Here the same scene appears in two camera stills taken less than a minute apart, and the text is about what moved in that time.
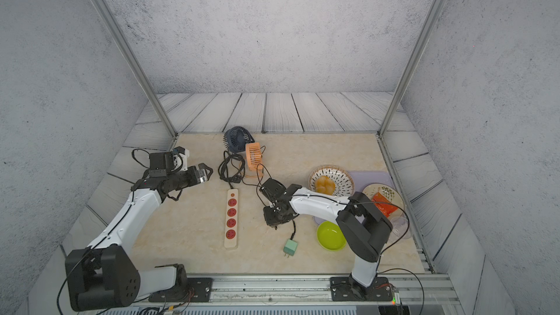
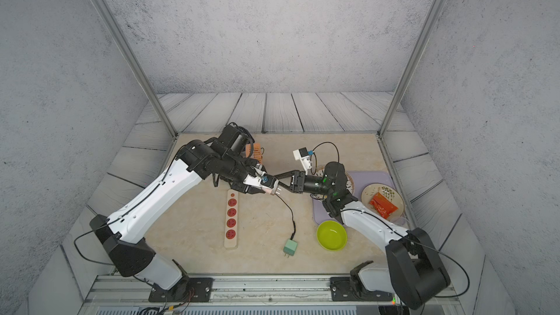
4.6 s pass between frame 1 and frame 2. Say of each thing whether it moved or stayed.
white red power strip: stayed
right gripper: moved
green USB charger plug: stayed
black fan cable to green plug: stayed
